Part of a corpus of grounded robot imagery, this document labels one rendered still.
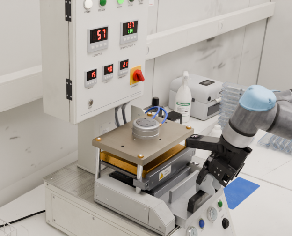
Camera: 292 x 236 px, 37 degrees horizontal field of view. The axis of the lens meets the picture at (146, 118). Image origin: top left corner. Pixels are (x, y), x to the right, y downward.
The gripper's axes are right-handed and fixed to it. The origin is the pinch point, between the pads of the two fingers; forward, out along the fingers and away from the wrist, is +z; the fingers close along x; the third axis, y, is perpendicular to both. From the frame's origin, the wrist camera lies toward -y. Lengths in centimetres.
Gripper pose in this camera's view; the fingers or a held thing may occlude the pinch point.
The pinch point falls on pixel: (197, 187)
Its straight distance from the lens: 125.7
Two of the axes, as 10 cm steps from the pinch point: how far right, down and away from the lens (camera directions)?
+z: -3.3, 7.7, 5.5
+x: 5.9, -2.9, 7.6
